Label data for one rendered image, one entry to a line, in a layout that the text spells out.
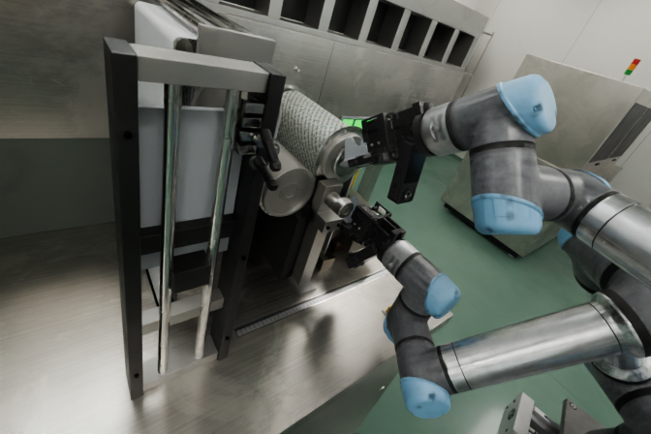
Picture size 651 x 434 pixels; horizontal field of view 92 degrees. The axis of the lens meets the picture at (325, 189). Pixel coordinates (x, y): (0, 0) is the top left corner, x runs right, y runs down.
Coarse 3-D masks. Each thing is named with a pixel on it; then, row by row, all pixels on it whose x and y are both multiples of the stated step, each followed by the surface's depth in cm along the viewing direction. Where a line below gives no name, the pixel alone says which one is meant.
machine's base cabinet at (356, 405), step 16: (384, 368) 87; (368, 384) 86; (384, 384) 101; (336, 400) 75; (352, 400) 86; (368, 400) 101; (320, 416) 74; (336, 416) 86; (352, 416) 100; (304, 432) 75; (320, 432) 85; (336, 432) 100; (352, 432) 120
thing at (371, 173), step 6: (366, 168) 169; (372, 168) 165; (378, 168) 166; (366, 174) 169; (372, 174) 166; (378, 174) 169; (366, 180) 170; (372, 180) 169; (360, 186) 174; (366, 186) 170; (372, 186) 172; (360, 192) 174; (366, 192) 172; (366, 198) 176
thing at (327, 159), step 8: (344, 136) 64; (352, 136) 65; (336, 144) 63; (344, 144) 65; (328, 152) 64; (336, 152) 65; (328, 160) 65; (328, 168) 66; (328, 176) 68; (336, 176) 69; (344, 176) 71
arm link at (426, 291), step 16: (416, 256) 63; (400, 272) 63; (416, 272) 61; (432, 272) 60; (416, 288) 60; (432, 288) 58; (448, 288) 58; (416, 304) 61; (432, 304) 58; (448, 304) 57
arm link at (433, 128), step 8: (448, 104) 44; (432, 112) 45; (440, 112) 44; (424, 120) 46; (432, 120) 45; (440, 120) 44; (424, 128) 46; (432, 128) 44; (440, 128) 44; (424, 136) 46; (432, 136) 45; (440, 136) 44; (448, 136) 43; (432, 144) 46; (440, 144) 45; (448, 144) 44; (432, 152) 47; (440, 152) 46; (448, 152) 46; (456, 152) 46
